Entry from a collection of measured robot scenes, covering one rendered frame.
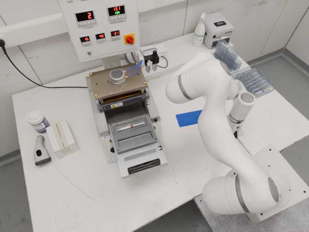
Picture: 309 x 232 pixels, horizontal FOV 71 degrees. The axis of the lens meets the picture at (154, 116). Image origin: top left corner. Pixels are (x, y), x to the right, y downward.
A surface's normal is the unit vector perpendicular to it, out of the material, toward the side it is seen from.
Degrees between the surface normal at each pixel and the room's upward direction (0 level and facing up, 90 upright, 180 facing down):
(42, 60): 90
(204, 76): 52
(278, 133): 0
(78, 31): 90
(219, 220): 0
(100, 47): 90
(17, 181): 0
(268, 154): 45
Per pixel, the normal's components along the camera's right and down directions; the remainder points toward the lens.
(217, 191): -0.68, -0.38
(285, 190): -0.65, -0.16
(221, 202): -0.56, 0.17
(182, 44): 0.00, -0.57
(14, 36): 0.45, 0.74
